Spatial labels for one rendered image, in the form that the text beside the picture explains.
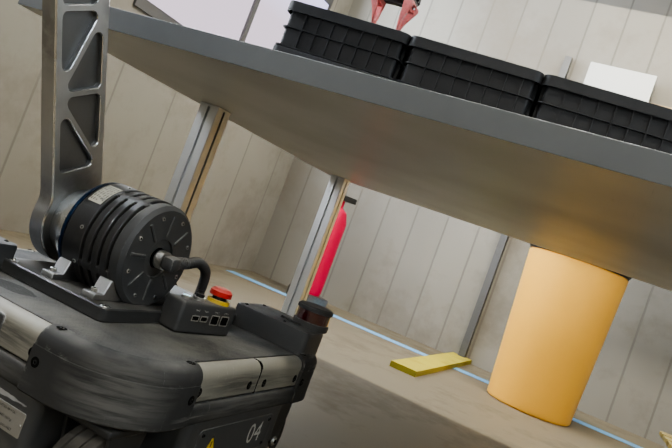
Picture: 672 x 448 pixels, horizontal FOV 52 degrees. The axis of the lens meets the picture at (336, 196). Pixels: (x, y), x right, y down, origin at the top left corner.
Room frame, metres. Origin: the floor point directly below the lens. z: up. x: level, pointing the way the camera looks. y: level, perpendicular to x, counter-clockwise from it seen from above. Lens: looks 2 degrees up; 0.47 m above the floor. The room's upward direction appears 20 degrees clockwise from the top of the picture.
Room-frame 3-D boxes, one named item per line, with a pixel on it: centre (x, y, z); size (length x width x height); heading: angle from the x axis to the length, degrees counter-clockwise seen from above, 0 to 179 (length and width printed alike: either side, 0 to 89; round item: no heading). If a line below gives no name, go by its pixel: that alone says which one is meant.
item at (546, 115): (1.59, -0.51, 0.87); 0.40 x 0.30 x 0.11; 166
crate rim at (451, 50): (1.66, -0.22, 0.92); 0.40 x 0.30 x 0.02; 166
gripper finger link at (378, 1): (1.62, 0.05, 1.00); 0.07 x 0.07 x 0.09; 69
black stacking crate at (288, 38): (1.73, 0.07, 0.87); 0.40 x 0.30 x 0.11; 166
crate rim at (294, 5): (1.73, 0.07, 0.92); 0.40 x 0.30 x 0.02; 166
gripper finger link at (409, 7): (1.60, 0.01, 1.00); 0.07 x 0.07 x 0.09; 69
